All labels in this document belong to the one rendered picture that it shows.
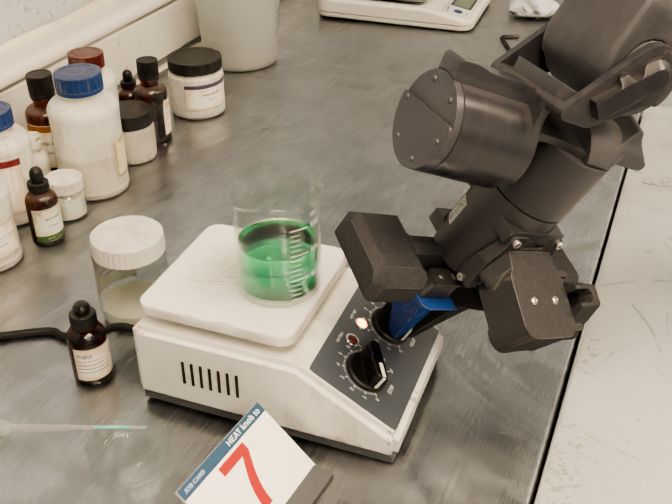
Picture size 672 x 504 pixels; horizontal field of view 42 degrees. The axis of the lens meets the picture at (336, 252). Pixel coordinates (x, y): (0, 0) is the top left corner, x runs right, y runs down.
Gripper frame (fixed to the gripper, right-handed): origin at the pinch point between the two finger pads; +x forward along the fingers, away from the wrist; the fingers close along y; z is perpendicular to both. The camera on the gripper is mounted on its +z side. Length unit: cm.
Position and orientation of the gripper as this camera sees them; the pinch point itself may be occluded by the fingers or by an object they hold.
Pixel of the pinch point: (424, 305)
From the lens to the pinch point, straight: 62.3
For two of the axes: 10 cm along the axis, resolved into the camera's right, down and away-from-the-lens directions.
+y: 8.1, 0.4, 5.8
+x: -4.7, 6.4, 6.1
